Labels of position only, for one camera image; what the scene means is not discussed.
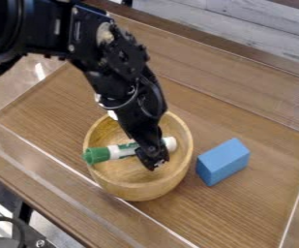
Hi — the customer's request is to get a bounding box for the brown wooden bowl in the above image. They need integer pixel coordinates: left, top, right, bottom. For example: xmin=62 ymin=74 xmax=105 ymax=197
xmin=87 ymin=111 xmax=194 ymax=202

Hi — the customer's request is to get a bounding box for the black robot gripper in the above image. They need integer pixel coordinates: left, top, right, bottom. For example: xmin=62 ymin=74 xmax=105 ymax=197
xmin=69 ymin=22 xmax=173 ymax=172

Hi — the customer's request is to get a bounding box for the black table leg bracket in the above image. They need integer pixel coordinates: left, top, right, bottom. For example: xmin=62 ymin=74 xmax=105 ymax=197
xmin=13 ymin=201 xmax=58 ymax=248

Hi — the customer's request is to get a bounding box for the black cable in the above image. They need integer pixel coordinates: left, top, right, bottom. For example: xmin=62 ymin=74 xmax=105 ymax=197
xmin=0 ymin=215 xmax=26 ymax=248

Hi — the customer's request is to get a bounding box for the blue foam block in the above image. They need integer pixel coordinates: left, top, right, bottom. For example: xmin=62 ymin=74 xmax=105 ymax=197
xmin=195 ymin=138 xmax=251 ymax=186

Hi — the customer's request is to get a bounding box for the green Expo marker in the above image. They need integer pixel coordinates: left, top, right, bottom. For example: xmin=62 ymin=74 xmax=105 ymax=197
xmin=82 ymin=137 xmax=178 ymax=168

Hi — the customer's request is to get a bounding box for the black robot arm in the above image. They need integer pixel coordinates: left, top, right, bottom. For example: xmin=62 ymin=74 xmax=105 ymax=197
xmin=0 ymin=0 xmax=170 ymax=171

